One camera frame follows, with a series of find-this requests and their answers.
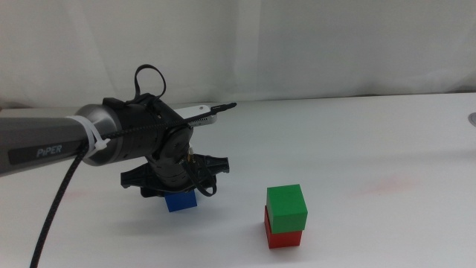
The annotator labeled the blue cube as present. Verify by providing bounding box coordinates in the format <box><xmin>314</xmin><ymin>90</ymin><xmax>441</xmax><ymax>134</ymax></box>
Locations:
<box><xmin>164</xmin><ymin>189</ymin><xmax>199</xmax><ymax>214</ymax></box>

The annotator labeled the green cube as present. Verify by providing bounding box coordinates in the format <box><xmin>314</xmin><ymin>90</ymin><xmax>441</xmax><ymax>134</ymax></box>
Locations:
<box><xmin>266</xmin><ymin>183</ymin><xmax>309</xmax><ymax>235</ymax></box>

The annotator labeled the red cube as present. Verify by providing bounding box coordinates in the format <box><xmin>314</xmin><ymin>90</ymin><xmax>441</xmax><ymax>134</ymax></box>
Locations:
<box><xmin>263</xmin><ymin>205</ymin><xmax>304</xmax><ymax>249</ymax></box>

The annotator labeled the white zip tie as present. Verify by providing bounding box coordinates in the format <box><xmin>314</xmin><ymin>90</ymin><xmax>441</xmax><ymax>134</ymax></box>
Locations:
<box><xmin>68</xmin><ymin>115</ymin><xmax>112</xmax><ymax>165</ymax></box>

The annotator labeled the white curtain backdrop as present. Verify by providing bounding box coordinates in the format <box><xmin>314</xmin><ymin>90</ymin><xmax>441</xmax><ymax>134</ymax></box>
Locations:
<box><xmin>0</xmin><ymin>0</ymin><xmax>476</xmax><ymax>109</ymax></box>

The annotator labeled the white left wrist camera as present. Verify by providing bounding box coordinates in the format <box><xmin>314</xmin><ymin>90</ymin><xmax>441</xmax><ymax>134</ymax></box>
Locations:
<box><xmin>174</xmin><ymin>104</ymin><xmax>219</xmax><ymax>130</ymax></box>

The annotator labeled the left arm black loop cable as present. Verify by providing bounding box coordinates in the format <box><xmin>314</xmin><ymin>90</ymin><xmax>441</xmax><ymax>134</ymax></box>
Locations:
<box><xmin>133</xmin><ymin>64</ymin><xmax>217</xmax><ymax>198</ymax></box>

